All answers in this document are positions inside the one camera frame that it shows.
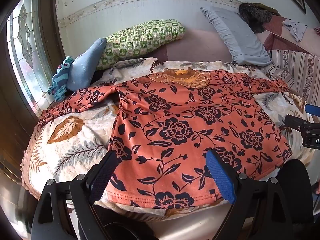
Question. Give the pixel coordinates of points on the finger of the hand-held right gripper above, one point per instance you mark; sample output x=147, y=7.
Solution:
x=313, y=109
x=296, y=123

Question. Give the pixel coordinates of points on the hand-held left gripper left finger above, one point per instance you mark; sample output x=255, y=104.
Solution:
x=102, y=177

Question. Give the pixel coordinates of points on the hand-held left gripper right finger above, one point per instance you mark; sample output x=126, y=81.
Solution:
x=220, y=175

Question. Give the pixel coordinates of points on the orange floral shirt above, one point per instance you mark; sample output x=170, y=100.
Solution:
x=175, y=120

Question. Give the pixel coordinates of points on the striped floral quilt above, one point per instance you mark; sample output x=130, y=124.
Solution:
x=295, y=70

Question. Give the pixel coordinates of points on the leaf print fleece blanket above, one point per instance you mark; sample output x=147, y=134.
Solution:
x=75, y=140

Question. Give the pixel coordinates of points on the person's dark clothing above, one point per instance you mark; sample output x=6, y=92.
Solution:
x=297, y=187

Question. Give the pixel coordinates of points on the pink patchwork bed cover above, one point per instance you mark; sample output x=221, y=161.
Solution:
x=275, y=38

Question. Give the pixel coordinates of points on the small grey garment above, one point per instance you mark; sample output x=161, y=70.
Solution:
x=295, y=28

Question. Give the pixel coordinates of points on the grey ruffled pillow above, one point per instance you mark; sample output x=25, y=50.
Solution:
x=237, y=37

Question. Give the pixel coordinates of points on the blue striped garment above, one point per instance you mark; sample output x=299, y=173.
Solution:
x=61, y=80

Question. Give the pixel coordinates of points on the dark furry cloth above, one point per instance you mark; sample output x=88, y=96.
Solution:
x=255, y=17

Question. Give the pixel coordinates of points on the mauve bed sheet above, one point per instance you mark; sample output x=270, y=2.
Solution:
x=195, y=47

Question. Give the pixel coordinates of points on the green checked pillow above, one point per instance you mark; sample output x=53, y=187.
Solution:
x=140, y=40

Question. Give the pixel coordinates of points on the stained glass window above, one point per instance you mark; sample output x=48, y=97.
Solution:
x=27, y=42

